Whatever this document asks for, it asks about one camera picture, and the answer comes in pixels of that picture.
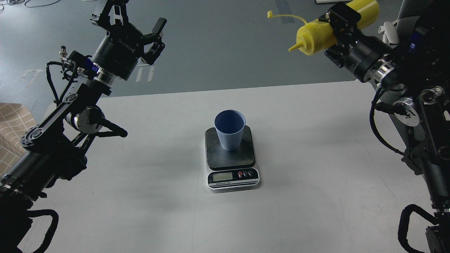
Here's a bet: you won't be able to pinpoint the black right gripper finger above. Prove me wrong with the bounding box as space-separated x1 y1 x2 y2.
318 2 361 46

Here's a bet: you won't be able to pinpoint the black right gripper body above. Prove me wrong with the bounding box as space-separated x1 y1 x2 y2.
324 33 391 82

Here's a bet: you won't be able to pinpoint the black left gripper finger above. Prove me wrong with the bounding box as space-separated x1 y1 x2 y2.
140 18 167 65
90 0 131 35

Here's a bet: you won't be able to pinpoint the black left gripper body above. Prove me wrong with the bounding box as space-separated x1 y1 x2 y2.
91 30 150 80

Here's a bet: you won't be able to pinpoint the yellow squeeze bottle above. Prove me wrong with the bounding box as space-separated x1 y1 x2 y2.
277 0 380 56

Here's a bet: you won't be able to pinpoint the blue ribbed cup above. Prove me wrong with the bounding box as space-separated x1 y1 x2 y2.
214 110 246 151

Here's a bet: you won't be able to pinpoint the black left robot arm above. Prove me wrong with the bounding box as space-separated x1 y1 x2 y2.
1 0 167 253

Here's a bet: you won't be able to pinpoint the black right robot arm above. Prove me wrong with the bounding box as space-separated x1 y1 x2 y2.
318 0 450 253

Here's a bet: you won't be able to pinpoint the digital kitchen scale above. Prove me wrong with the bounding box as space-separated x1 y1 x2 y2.
205 125 261 193

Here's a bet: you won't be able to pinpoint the white office chair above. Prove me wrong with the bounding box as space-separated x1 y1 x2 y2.
378 0 428 45

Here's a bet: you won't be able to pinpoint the beige checkered cloth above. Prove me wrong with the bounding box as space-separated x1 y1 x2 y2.
0 103 36 175

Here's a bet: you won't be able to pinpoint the black floor cables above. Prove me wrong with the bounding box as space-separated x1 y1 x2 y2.
0 0 62 13

